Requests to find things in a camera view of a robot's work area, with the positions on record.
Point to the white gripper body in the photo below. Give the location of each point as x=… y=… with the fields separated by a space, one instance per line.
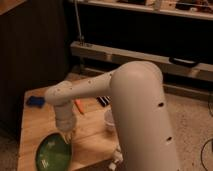
x=65 y=118

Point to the green ceramic bowl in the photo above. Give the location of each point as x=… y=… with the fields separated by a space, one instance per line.
x=53 y=154

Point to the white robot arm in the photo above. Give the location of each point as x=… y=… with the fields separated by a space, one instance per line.
x=139 y=111

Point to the orange marker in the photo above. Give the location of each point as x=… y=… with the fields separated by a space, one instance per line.
x=79 y=106

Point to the blue block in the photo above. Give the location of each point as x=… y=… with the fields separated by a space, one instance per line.
x=35 y=101

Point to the wooden board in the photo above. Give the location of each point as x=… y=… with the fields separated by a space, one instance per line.
x=92 y=143

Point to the black white striped object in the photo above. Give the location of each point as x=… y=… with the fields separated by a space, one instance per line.
x=104 y=101

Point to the clear plastic cup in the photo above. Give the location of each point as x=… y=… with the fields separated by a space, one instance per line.
x=109 y=122

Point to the long metal case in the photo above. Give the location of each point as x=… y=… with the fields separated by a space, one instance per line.
x=108 y=54

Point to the small white figure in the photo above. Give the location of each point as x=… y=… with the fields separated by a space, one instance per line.
x=117 y=159

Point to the vertical metal pole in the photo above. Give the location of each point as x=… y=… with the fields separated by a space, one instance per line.
x=81 y=38

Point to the upper shelf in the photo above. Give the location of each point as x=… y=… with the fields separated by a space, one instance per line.
x=143 y=8

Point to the black case handle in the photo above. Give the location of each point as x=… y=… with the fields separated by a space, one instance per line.
x=183 y=63

